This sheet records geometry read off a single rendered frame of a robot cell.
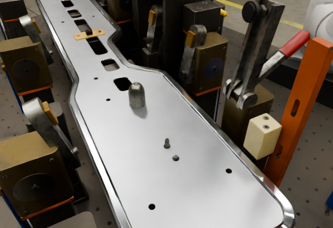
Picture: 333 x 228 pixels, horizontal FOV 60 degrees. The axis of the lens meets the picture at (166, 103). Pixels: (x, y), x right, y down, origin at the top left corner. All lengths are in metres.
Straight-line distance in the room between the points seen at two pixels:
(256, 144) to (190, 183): 0.12
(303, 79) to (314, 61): 0.03
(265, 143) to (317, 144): 0.56
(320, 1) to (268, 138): 0.73
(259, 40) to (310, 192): 0.53
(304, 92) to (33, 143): 0.39
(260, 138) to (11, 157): 0.36
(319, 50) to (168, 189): 0.27
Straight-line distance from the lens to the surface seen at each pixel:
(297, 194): 0.86
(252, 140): 0.47
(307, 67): 0.41
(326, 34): 1.01
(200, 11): 0.66
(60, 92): 1.17
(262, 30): 0.45
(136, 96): 0.54
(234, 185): 0.45
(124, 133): 0.51
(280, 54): 0.52
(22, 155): 0.46
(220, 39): 0.65
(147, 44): 0.75
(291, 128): 0.46
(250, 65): 0.47
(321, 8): 1.10
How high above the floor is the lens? 1.36
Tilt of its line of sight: 39 degrees down
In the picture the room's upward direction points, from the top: straight up
